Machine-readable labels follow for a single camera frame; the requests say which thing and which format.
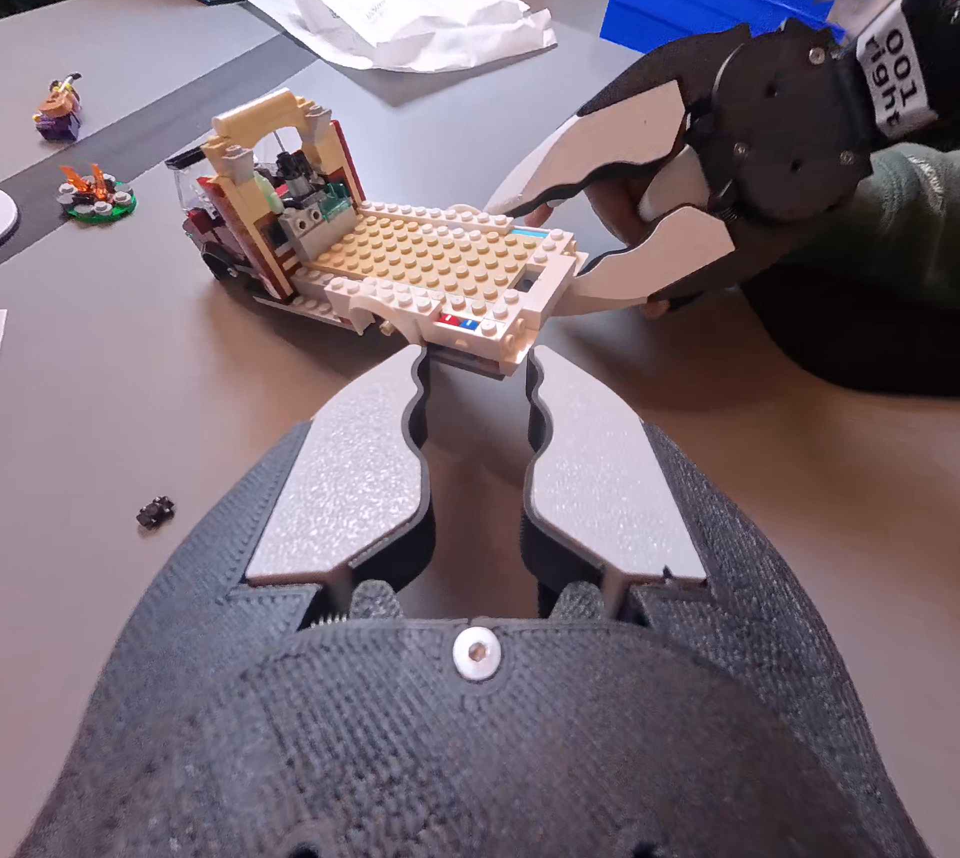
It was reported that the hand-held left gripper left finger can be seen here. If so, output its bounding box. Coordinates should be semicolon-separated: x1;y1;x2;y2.
246;345;432;585

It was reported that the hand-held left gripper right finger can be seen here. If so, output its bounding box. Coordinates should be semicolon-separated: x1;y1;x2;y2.
523;345;710;585

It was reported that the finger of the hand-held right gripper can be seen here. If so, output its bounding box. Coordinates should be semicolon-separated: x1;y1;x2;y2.
558;207;736;318
483;78;689;218

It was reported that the red tan brick toy truck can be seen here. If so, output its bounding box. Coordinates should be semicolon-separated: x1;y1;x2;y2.
165;87;590;379

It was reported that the person's right forearm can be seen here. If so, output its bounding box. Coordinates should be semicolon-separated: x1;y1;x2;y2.
795;145;960;308

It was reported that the grey desk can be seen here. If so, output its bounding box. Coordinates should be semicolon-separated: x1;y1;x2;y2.
0;0;960;858

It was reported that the person's right hand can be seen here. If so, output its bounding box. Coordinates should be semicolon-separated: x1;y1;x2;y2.
523;156;680;248

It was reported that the white paper bag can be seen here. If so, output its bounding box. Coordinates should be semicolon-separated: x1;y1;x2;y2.
238;0;560;75

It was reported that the brick campfire on green base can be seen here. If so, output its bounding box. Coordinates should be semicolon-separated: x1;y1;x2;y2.
56;162;138;225

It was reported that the purple toy minifigure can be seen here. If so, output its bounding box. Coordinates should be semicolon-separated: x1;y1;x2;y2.
32;72;84;143

